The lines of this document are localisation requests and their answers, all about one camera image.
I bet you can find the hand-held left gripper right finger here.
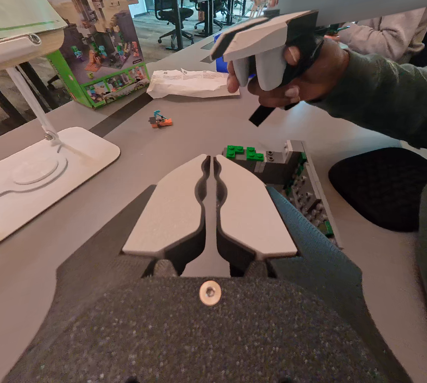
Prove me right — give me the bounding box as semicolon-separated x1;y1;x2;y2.
213;154;298;277

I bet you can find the blue plastic bin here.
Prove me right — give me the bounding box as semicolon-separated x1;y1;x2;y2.
213;33;257;78

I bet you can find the white and wooden book stand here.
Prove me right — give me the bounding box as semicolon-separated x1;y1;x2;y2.
0;28;121;243

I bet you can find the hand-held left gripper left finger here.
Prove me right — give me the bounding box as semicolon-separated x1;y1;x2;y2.
122;154;212;276

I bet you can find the white paper bag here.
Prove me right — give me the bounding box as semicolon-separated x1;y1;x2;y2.
147;69;241;99

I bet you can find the black mesh chair armrest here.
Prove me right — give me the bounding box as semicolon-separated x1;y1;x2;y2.
328;147;427;233

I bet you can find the grey brick build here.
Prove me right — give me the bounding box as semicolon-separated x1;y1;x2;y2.
223;139;344;250

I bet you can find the green toy brick set box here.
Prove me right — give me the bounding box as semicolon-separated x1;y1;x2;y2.
20;0;151;109

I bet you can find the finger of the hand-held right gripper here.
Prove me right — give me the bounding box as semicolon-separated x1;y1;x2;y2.
222;24;288;62
209;9;318;60

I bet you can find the small orange brick figure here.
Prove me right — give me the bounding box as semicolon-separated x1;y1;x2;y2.
148;109;173;129

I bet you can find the another person's forearm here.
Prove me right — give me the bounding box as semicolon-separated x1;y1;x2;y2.
334;8;427;63

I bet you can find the person's right hand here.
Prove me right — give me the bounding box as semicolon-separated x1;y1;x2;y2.
227;38;351;111

